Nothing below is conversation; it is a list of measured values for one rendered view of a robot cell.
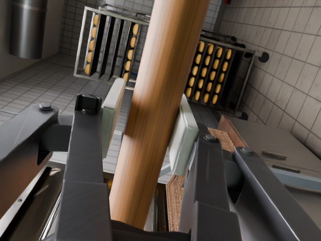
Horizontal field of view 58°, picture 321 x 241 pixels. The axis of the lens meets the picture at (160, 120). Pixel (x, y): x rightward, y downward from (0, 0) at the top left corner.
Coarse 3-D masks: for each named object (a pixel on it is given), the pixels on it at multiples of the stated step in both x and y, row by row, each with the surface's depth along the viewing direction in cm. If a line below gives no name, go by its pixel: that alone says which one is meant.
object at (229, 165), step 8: (200, 128) 18; (192, 152) 15; (224, 152) 15; (192, 160) 15; (224, 160) 14; (232, 160) 14; (232, 168) 14; (232, 176) 14; (240, 176) 14; (232, 184) 14; (240, 184) 14
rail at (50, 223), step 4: (56, 208) 132; (56, 212) 130; (52, 216) 127; (52, 220) 125; (48, 224) 123; (52, 224) 123; (48, 228) 120; (44, 232) 118; (48, 232) 119; (44, 236) 116; (40, 240) 114
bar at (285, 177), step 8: (168, 168) 116; (272, 168) 120; (160, 176) 118; (280, 176) 118; (288, 176) 118; (296, 176) 119; (304, 176) 121; (312, 176) 123; (296, 184) 120; (304, 184) 120; (312, 184) 120; (320, 184) 120
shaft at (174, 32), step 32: (160, 0) 15; (192, 0) 15; (160, 32) 16; (192, 32) 16; (160, 64) 16; (160, 96) 17; (128, 128) 18; (160, 128) 17; (128, 160) 18; (160, 160) 19; (128, 192) 19; (128, 224) 20
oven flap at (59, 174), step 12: (48, 180) 175; (60, 180) 174; (36, 192) 164; (48, 192) 163; (60, 192) 158; (36, 204) 154; (48, 204) 153; (24, 216) 145; (36, 216) 144; (48, 216) 140; (12, 228) 138; (24, 228) 137; (36, 228) 136; (12, 240) 130; (24, 240) 129; (36, 240) 126
